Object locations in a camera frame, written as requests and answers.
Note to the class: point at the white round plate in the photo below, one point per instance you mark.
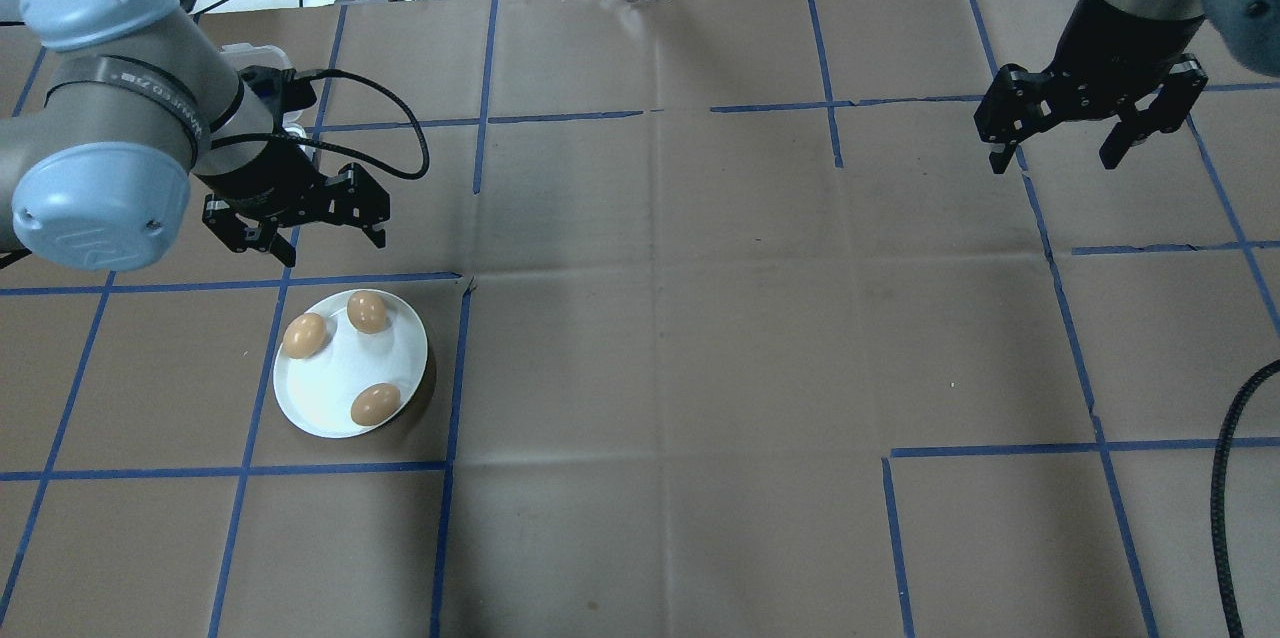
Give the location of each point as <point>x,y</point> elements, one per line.
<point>330,388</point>

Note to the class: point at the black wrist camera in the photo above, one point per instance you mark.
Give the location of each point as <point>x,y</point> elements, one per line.
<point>268,86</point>

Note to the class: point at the brown egg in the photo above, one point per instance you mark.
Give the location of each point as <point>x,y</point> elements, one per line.
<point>367,312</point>
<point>375,404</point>
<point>304,335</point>

